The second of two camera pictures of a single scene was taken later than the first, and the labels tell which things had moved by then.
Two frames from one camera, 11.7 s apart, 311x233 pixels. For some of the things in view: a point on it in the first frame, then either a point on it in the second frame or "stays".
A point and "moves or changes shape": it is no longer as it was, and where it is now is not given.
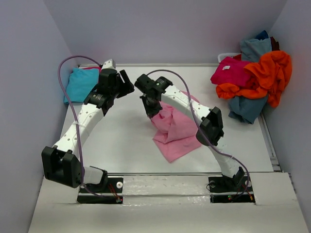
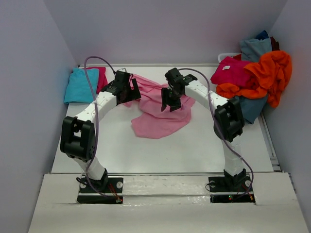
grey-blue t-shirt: (252, 49) stays
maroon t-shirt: (275, 45) stays
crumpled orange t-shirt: (269, 76) stays
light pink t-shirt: (178, 130) moves or changes shape
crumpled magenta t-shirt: (230, 70) stays
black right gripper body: (152, 107) -> (174, 93)
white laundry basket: (221, 56) stays
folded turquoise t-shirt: (81, 83) stays
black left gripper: (129, 89) -> (134, 94)
